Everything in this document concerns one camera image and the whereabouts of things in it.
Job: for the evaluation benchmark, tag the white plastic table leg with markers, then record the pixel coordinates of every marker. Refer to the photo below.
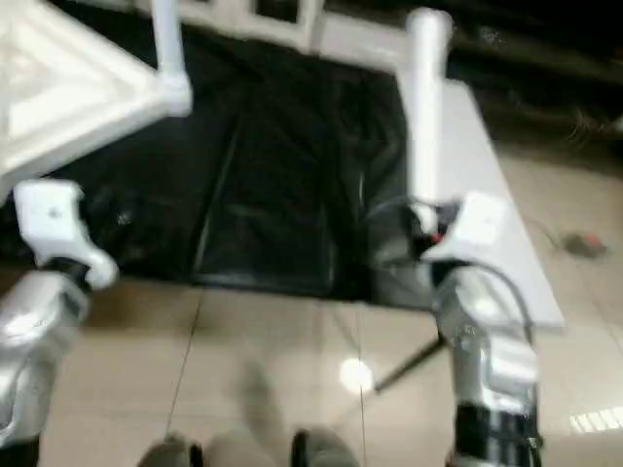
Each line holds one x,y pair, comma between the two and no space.
170,49
426,117

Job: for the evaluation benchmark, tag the white plastic children's table top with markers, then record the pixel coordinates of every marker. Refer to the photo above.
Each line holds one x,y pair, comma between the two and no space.
68,88

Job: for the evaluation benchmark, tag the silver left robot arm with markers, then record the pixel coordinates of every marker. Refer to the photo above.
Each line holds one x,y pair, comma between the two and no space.
34,350

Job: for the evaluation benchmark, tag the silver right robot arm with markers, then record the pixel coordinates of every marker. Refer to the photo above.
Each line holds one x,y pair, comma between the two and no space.
492,360

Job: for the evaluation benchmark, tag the white side table board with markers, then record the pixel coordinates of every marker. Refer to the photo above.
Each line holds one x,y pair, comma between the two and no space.
496,175

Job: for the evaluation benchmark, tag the black metal table leg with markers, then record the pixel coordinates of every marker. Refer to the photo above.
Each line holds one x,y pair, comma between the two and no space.
414,362

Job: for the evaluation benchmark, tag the red grey floor object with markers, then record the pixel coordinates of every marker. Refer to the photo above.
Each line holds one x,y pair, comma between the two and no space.
584,245

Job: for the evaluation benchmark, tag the black plastic work mat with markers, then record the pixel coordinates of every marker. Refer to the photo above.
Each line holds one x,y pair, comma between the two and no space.
273,185

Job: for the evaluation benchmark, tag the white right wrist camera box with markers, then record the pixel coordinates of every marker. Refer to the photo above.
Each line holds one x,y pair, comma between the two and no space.
477,229

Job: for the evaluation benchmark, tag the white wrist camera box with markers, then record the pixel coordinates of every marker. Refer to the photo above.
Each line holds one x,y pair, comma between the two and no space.
58,224
477,229

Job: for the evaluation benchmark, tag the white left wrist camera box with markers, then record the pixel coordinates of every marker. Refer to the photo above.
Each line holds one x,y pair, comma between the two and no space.
58,224

